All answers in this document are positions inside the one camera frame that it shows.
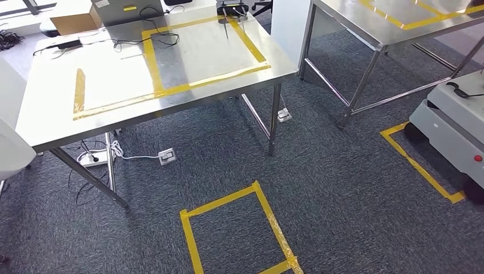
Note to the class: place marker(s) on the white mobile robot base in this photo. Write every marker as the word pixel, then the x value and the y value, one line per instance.
pixel 453 125

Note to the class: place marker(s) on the grey floor socket box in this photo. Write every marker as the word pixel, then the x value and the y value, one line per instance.
pixel 167 156
pixel 284 115

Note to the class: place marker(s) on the small yellow tape rectangle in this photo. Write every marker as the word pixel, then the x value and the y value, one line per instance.
pixel 79 90

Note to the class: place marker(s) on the grey laptop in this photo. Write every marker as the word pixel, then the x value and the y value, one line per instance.
pixel 124 11

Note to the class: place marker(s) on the large yellow tape rectangle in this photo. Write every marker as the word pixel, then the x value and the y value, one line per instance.
pixel 151 68

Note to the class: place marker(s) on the cardboard box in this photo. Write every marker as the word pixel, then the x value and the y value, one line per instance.
pixel 75 21

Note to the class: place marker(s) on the steel workbench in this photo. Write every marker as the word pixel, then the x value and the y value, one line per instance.
pixel 45 113
pixel 340 15

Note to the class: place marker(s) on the white plastic shell part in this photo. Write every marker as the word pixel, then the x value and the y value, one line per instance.
pixel 15 151

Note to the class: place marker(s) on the black router with antennas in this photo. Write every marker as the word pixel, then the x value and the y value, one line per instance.
pixel 231 7

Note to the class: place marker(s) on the black office chair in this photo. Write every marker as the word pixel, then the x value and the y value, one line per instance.
pixel 263 7

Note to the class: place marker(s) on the white cabinet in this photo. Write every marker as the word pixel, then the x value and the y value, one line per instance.
pixel 9 87

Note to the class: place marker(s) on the black bag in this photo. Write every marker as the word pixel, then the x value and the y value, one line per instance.
pixel 177 2

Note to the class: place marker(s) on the white power strip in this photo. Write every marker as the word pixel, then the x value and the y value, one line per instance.
pixel 89 159

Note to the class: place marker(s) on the yellow floor tape outline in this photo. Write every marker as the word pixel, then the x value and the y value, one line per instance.
pixel 416 166
pixel 189 242

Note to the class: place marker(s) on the black curved tool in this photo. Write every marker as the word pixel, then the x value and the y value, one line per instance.
pixel 459 92

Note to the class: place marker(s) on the white column panel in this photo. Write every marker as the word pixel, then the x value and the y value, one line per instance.
pixel 289 30

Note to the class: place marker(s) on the black power adapter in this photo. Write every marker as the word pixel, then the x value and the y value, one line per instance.
pixel 70 44

